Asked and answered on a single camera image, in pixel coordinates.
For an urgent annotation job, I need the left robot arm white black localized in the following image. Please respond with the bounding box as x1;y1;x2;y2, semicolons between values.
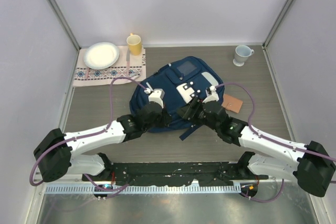
29;102;172;186

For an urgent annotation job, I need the white paper plate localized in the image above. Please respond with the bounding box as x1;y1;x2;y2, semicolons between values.
83;42;120;70

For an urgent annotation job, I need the white slotted cable duct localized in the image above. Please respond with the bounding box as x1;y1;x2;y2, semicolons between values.
45;183;241;195

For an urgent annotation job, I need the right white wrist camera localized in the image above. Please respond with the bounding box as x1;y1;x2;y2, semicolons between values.
203;86;219;103

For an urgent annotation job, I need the yellow mug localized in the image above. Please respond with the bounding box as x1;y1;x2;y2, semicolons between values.
127;34;142;56

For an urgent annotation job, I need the patterned cloth placemat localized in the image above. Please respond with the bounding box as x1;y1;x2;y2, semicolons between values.
72;46;146;87

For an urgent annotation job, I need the pink handled fork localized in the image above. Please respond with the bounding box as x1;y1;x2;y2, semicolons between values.
85;67;90;80

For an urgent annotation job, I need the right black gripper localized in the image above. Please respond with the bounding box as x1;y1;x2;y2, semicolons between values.
175;96;220;133

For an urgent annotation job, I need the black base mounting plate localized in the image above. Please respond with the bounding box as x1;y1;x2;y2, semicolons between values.
90;162;269;187

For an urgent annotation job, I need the tan leather wallet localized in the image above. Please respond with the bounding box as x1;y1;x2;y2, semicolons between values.
222;94;243;113

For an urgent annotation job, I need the pink handled table knife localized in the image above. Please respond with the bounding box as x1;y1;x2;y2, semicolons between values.
126;48;130;78

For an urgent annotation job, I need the light blue footed cup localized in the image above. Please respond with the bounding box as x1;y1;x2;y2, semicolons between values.
233;45;255;67

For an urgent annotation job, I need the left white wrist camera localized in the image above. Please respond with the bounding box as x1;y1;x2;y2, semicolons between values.
144;82;165;108

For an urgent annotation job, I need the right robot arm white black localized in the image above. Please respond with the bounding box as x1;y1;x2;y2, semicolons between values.
177;98;335;197

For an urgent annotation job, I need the aluminium frame rail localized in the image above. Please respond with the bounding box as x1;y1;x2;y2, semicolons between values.
33;160;320;184

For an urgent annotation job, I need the navy blue student backpack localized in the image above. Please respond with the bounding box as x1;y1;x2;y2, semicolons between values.
129;56;225;140

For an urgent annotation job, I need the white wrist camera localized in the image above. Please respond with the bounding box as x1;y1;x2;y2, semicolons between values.
203;86;219;103
144;82;165;108

